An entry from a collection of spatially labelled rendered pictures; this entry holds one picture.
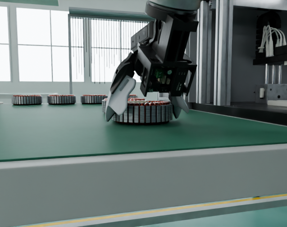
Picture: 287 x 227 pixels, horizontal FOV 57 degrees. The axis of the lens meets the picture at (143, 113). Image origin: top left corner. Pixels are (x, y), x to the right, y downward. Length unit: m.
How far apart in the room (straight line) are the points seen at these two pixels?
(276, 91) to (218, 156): 0.56
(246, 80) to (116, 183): 0.73
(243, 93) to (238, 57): 0.11
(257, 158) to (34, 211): 0.22
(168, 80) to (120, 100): 0.08
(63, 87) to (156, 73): 6.54
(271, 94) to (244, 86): 0.13
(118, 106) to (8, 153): 0.20
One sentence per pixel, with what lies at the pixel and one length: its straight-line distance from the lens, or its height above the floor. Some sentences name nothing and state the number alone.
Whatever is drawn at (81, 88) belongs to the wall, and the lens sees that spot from 6.89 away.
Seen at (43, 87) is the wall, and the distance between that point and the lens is 6.92.
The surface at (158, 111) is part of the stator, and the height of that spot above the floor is 0.77.
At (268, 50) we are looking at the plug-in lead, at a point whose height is 0.92.
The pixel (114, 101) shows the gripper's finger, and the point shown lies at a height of 0.79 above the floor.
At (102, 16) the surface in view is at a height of 1.89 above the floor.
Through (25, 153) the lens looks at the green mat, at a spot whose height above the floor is 0.75.
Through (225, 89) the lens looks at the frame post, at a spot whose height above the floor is 0.81.
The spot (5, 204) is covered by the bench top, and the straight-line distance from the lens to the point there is 0.25.
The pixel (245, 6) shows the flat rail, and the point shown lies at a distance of 0.74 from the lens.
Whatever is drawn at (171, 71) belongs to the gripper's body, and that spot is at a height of 0.84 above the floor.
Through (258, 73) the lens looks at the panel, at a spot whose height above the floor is 0.86.
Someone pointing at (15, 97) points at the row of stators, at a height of 0.78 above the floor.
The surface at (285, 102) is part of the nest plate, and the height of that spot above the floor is 0.78.
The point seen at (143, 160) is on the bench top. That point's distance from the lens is 0.24.
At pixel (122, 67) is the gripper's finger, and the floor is 0.84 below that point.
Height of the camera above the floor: 0.81
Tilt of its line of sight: 5 degrees down
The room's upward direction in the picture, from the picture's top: straight up
